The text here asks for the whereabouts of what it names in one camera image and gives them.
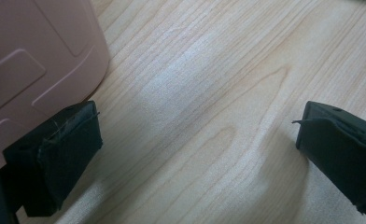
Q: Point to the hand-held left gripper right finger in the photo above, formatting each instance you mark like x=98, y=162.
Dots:
x=343, y=149

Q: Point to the pink plastic bin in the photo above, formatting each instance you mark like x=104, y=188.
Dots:
x=31, y=62

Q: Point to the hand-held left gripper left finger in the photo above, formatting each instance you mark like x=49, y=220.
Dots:
x=63, y=155

